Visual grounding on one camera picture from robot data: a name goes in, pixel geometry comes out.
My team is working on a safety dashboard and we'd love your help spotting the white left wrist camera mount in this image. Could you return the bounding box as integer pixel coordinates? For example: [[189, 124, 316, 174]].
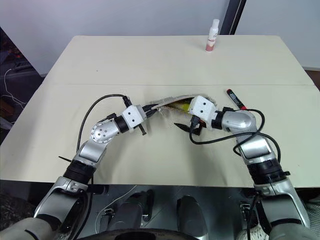
[[121, 104, 149, 133]]

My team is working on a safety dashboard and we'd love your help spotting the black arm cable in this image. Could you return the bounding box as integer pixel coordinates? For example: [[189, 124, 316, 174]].
[[188, 108, 283, 174], [77, 93, 133, 151]]

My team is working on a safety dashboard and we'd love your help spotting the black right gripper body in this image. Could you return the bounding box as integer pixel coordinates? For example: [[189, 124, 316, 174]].
[[189, 115, 204, 136]]

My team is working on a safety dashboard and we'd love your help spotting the dark speckled rug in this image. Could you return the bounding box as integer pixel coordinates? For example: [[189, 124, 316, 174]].
[[0, 193, 36, 226]]

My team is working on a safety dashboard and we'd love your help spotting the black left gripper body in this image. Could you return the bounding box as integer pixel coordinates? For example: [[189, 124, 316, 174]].
[[136, 106, 151, 137]]

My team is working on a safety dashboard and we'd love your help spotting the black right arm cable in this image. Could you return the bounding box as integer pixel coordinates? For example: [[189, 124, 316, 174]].
[[188, 108, 283, 174]]

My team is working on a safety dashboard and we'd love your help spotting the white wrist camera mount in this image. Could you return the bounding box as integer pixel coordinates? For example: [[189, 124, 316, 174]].
[[121, 104, 149, 133], [187, 94, 218, 127]]

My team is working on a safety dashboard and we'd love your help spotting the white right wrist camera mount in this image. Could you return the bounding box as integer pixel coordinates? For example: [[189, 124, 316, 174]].
[[187, 94, 218, 127]]

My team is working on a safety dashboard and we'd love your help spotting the red marker with black cap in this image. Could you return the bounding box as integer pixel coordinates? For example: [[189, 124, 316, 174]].
[[226, 88, 249, 111]]

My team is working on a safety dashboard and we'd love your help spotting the black vertical pole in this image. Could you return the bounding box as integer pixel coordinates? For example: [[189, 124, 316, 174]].
[[219, 0, 243, 36]]

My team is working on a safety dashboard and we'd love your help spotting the beige grid pouch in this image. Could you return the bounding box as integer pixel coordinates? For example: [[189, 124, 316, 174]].
[[149, 94, 218, 127]]

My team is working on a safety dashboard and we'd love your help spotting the thin white cable under table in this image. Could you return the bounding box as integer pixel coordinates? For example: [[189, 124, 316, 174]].
[[96, 184, 139, 226]]

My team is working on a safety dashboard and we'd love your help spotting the yellow highlighter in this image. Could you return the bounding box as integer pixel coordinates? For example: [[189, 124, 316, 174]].
[[172, 101, 192, 112]]

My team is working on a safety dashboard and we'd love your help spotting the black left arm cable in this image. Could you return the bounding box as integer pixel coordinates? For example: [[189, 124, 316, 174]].
[[77, 93, 133, 151]]

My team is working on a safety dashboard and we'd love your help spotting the thin white background cable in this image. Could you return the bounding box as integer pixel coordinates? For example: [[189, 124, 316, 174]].
[[3, 68, 26, 106]]

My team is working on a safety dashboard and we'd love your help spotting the white knitted cloth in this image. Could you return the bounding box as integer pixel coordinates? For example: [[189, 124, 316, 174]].
[[306, 193, 320, 227]]

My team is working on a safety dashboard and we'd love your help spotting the white pink spray bottle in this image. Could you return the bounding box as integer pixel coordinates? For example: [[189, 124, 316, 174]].
[[205, 18, 221, 54]]

